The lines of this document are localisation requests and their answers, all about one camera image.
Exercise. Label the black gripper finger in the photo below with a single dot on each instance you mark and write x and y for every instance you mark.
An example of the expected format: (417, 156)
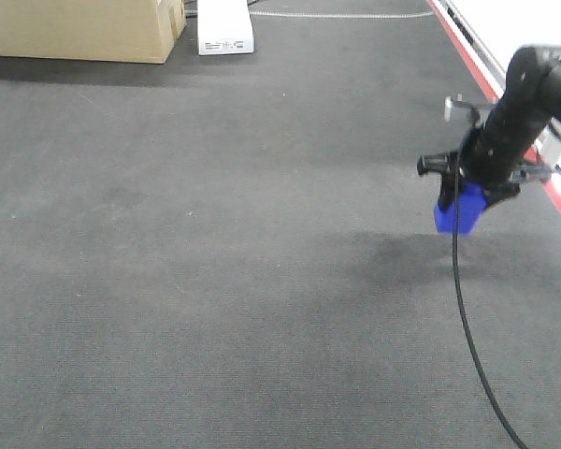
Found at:
(450, 188)
(499, 193)

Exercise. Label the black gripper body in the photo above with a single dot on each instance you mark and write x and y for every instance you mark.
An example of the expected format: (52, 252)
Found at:
(489, 159)

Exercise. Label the blue cube block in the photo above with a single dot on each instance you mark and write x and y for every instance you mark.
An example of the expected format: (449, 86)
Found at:
(471, 207)

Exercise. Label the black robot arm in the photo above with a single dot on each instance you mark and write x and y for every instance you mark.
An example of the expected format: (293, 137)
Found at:
(532, 95)

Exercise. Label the white long box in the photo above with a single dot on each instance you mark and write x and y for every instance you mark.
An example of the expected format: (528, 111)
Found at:
(224, 27)

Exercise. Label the brown cardboard box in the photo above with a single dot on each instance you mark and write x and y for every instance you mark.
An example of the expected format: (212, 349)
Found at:
(112, 31)

